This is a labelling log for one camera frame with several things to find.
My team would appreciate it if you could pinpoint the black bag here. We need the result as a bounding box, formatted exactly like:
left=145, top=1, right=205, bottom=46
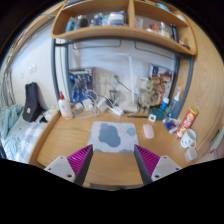
left=22, top=82, right=44, bottom=123

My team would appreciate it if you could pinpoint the teal blanket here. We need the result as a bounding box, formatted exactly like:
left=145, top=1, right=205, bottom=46
left=0, top=103, right=24, bottom=158

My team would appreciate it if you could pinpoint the plaid bedding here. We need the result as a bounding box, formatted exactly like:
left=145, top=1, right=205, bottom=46
left=14, top=121, right=49, bottom=164

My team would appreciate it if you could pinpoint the white coiled cable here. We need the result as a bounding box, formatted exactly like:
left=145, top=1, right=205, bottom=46
left=71, top=89, right=101, bottom=120

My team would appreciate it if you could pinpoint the white power strip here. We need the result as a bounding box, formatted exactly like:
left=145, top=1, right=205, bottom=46
left=105, top=103, right=125, bottom=117

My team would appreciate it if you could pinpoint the white printed mug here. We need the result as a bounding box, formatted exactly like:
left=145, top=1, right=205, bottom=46
left=180, top=128, right=198, bottom=149

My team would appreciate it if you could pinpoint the tan robot figure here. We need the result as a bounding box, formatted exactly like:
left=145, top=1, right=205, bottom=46
left=138, top=75, right=173, bottom=113

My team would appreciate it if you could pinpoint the black ruler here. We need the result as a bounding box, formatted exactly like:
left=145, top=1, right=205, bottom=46
left=126, top=114, right=149, bottom=119

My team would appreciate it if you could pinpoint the blue model kit box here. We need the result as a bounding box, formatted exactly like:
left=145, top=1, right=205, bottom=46
left=68, top=67, right=96, bottom=103

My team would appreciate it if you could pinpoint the plain white cup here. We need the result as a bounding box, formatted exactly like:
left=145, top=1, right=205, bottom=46
left=184, top=147, right=198, bottom=163

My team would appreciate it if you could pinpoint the blue snack packet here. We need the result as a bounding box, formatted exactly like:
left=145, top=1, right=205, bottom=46
left=163, top=117, right=182, bottom=134

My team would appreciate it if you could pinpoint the wooden shelf unit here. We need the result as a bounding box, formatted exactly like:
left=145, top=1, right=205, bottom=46
left=50, top=0, right=198, bottom=56

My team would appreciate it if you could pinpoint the grey cloud-print mouse pad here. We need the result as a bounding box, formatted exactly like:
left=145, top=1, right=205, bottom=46
left=87, top=121, right=140, bottom=154

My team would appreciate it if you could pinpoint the white charger block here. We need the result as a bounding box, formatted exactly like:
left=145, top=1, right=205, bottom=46
left=96, top=97, right=109, bottom=113
left=82, top=98, right=94, bottom=111

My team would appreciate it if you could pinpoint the small white box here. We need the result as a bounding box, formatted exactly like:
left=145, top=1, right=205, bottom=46
left=135, top=77, right=150, bottom=90

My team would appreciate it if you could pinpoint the colourful printed box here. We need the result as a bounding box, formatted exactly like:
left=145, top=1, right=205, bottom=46
left=149, top=63, right=174, bottom=88

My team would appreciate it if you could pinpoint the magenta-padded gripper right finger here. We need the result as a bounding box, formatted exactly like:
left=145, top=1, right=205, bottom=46
left=133, top=143, right=183, bottom=186

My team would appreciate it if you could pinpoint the teal round container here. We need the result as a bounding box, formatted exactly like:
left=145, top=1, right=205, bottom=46
left=149, top=107, right=166, bottom=121

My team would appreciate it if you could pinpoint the white red-topped pump bottle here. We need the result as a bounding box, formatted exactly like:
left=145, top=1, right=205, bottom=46
left=57, top=91, right=74, bottom=121

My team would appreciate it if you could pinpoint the blue spray bottle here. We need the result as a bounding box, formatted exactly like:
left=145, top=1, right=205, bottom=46
left=168, top=87, right=184, bottom=119

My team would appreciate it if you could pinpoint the steel cup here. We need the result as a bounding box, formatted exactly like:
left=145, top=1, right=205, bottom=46
left=109, top=88, right=122, bottom=104

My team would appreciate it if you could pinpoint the pink computer mouse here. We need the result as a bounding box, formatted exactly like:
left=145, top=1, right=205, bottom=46
left=142, top=123, right=155, bottom=140

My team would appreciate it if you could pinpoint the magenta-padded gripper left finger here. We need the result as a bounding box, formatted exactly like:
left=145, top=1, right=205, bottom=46
left=44, top=143, right=95, bottom=187

